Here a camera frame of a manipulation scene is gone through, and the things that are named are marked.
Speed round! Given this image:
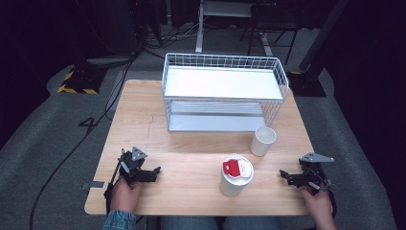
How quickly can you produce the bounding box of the long black floor cable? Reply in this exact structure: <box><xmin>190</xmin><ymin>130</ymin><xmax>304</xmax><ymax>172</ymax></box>
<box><xmin>29</xmin><ymin>54</ymin><xmax>139</xmax><ymax>230</ymax></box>

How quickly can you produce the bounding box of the right hand-held gripper cable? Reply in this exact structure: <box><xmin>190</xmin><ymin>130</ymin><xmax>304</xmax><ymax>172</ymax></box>
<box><xmin>319</xmin><ymin>178</ymin><xmax>338</xmax><ymax>219</ymax></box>

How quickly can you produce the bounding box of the white cup with red-labelled lid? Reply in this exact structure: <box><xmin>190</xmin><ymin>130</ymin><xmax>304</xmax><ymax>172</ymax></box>
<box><xmin>219</xmin><ymin>153</ymin><xmax>256</xmax><ymax>198</ymax></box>

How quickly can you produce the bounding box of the left hand-held gripper cable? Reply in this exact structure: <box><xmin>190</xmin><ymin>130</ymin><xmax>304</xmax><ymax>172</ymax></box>
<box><xmin>103</xmin><ymin>158</ymin><xmax>124</xmax><ymax>216</ymax></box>

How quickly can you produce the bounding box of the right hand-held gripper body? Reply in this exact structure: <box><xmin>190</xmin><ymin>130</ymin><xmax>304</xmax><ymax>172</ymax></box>
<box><xmin>298</xmin><ymin>151</ymin><xmax>335</xmax><ymax>196</ymax></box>

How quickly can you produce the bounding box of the person's left hand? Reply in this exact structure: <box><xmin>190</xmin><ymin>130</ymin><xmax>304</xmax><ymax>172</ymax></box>
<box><xmin>109</xmin><ymin>177</ymin><xmax>143</xmax><ymax>215</ymax></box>

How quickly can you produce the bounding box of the white wire shelf rack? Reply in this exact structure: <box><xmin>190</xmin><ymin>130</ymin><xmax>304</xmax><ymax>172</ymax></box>
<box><xmin>161</xmin><ymin>52</ymin><xmax>290</xmax><ymax>133</ymax></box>

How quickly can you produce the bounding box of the bundle of floor cables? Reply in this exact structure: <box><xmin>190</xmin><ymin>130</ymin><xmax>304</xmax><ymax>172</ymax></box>
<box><xmin>140</xmin><ymin>21</ymin><xmax>205</xmax><ymax>50</ymax></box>

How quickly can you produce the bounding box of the grey tape strip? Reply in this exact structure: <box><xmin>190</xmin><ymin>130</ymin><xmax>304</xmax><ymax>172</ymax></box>
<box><xmin>81</xmin><ymin>180</ymin><xmax>105</xmax><ymax>192</ymax></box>

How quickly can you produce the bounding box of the person's right hand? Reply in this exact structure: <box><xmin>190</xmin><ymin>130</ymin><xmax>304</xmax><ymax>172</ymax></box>
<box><xmin>300</xmin><ymin>185</ymin><xmax>338</xmax><ymax>230</ymax></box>

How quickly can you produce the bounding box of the black slanted post with base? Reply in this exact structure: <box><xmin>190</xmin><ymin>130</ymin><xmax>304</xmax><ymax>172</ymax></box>
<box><xmin>286</xmin><ymin>0</ymin><xmax>350</xmax><ymax>99</ymax></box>

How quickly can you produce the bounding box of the black chair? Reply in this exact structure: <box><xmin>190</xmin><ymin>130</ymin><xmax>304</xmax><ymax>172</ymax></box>
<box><xmin>238</xmin><ymin>2</ymin><xmax>302</xmax><ymax>65</ymax></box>

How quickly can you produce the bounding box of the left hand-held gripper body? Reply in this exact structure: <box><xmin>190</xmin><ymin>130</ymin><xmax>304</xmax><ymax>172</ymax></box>
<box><xmin>118</xmin><ymin>147</ymin><xmax>148</xmax><ymax>186</ymax></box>

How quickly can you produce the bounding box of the white paper cup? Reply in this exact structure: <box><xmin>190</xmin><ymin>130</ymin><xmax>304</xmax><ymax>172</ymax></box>
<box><xmin>249</xmin><ymin>126</ymin><xmax>278</xmax><ymax>158</ymax></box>

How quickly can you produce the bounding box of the hand-held gripper cable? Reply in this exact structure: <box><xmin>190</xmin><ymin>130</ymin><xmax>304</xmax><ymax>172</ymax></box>
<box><xmin>319</xmin><ymin>178</ymin><xmax>338</xmax><ymax>219</ymax></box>
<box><xmin>103</xmin><ymin>158</ymin><xmax>124</xmax><ymax>216</ymax></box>

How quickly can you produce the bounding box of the yellow-black striped stand base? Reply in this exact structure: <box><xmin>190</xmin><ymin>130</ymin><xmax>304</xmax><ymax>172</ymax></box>
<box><xmin>56</xmin><ymin>65</ymin><xmax>108</xmax><ymax>96</ymax></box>

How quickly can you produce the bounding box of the white metal stand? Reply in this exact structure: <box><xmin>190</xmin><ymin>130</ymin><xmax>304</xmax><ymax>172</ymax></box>
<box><xmin>194</xmin><ymin>0</ymin><xmax>254</xmax><ymax>54</ymax></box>

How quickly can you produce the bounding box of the person's right leg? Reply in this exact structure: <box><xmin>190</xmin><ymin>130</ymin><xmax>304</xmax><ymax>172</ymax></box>
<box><xmin>222</xmin><ymin>216</ymin><xmax>285</xmax><ymax>230</ymax></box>

